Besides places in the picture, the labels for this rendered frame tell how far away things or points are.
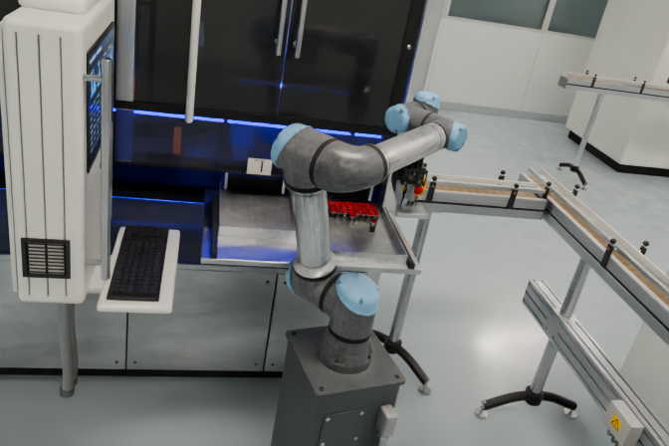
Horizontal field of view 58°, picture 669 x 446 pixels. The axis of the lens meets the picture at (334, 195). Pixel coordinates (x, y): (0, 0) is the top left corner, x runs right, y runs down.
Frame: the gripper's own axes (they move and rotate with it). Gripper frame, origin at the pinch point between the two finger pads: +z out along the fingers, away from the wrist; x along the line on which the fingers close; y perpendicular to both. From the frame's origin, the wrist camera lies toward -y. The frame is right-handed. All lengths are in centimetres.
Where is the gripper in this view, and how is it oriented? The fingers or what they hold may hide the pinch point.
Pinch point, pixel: (400, 201)
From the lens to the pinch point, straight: 189.8
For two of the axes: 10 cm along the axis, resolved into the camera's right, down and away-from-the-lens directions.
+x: 9.7, 0.8, 2.2
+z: -1.6, 8.9, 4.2
